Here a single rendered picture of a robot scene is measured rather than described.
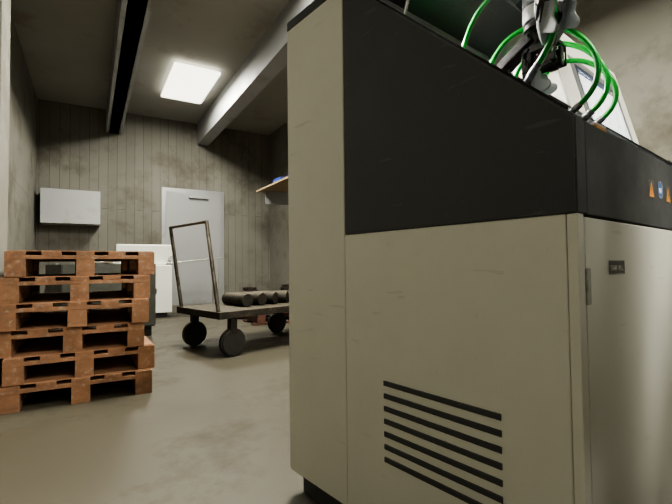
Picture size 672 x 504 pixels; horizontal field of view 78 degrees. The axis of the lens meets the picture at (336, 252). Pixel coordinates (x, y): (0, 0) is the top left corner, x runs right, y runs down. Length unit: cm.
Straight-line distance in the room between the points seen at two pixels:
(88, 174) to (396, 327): 766
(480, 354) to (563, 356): 15
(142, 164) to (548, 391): 804
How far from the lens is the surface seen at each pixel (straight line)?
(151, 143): 856
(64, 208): 790
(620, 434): 98
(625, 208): 100
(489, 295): 85
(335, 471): 129
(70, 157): 841
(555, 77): 166
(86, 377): 266
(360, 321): 109
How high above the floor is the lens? 71
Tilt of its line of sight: 2 degrees up
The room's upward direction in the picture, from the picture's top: 1 degrees counter-clockwise
